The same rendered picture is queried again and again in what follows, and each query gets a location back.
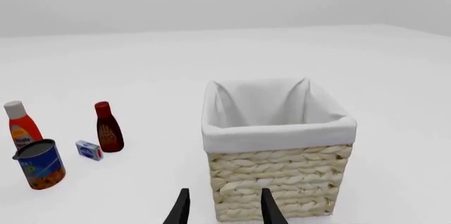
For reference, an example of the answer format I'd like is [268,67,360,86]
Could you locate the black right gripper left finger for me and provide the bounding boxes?
[163,187,191,224]

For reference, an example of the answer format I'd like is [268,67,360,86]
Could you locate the woven basket with white liner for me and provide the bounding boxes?
[201,76,358,224]

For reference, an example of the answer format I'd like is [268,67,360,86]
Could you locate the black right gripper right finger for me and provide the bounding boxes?
[261,187,290,224]

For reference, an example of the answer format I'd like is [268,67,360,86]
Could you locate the small blue white box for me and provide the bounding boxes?
[75,139,105,161]

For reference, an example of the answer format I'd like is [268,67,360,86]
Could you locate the red ketchup bottle white cap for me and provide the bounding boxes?
[3,99,44,151]

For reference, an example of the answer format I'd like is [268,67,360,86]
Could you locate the blue printed food tin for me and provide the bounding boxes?
[12,138,67,190]

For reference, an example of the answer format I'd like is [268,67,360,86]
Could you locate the dark brown sauce bottle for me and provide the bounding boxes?
[94,101,125,154]

